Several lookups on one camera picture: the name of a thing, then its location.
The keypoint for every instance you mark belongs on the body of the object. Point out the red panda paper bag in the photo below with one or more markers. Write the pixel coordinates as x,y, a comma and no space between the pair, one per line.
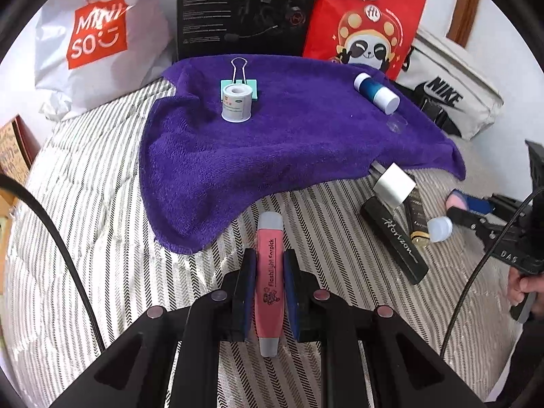
323,29

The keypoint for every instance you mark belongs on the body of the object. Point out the black gold small bottle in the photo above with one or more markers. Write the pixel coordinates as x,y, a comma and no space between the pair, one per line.
418,225

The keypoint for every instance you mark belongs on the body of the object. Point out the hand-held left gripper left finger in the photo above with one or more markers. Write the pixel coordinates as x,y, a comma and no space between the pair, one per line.
250,306

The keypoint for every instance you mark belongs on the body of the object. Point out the white tape roll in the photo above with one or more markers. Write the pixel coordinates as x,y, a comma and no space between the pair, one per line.
236,108

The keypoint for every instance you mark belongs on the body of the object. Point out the white plastic shopping bag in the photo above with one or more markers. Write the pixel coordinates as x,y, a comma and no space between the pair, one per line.
140,29

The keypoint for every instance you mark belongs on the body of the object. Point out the white waist bag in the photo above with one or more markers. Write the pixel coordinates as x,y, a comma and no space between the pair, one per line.
480,102

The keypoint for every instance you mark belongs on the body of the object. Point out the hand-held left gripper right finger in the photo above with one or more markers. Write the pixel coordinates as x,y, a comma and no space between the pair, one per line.
293,301

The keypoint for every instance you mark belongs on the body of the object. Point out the blue white bottle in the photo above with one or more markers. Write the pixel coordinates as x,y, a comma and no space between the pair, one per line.
374,89

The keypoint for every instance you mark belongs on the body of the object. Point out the patterned gift box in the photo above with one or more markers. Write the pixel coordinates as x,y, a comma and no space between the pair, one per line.
12,144

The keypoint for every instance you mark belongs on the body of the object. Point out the purple towel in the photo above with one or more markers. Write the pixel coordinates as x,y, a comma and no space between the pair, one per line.
297,144

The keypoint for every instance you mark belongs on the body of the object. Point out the pink earpick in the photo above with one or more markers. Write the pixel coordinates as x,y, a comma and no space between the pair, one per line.
270,272

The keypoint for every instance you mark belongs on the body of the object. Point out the black headset box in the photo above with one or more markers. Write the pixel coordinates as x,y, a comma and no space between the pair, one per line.
212,8

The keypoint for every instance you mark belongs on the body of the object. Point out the black Horizon tube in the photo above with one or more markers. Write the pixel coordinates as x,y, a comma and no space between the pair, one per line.
395,242

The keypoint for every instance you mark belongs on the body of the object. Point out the brown wooden door frame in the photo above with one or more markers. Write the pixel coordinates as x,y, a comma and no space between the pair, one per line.
465,8

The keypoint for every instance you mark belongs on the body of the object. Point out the person's right hand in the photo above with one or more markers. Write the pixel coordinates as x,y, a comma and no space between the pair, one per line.
527,287

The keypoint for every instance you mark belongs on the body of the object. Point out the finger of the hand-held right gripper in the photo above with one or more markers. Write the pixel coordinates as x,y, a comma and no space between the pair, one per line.
471,221
478,205

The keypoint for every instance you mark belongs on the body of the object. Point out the white charger plug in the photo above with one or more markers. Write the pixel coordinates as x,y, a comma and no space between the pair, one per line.
393,187

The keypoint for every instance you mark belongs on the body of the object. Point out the mint binder clip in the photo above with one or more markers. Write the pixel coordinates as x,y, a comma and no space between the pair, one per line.
253,92

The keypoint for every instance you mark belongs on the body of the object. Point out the clear suction cup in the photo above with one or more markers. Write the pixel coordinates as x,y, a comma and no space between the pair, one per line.
396,124

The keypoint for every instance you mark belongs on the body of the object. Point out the wooden nightstand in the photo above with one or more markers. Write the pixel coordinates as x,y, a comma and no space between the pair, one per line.
6,204

